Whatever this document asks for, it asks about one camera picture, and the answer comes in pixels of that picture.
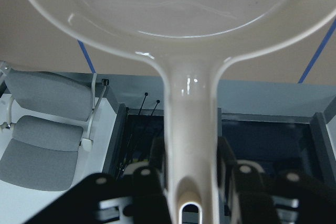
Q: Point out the grey office chair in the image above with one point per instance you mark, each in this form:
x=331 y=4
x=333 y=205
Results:
x=50 y=117

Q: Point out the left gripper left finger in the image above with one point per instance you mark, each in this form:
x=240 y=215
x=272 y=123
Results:
x=137 y=197

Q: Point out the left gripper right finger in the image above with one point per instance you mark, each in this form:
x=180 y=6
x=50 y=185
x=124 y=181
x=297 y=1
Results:
x=252 y=196

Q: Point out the beige plastic dustpan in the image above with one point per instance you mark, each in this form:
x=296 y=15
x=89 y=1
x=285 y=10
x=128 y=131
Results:
x=190 y=43

